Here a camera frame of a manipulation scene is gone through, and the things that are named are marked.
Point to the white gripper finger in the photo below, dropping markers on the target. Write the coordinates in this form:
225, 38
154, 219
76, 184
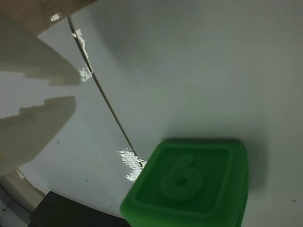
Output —
30, 134
35, 59

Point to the white paper sheet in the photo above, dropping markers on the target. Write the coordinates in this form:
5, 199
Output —
201, 71
82, 132

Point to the green cube with number six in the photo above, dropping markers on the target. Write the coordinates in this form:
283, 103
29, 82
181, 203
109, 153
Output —
184, 179

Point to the black cardboard box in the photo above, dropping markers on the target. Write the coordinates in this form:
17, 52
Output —
71, 212

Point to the clear tape piece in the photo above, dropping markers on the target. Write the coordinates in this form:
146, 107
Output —
131, 165
85, 74
81, 45
55, 17

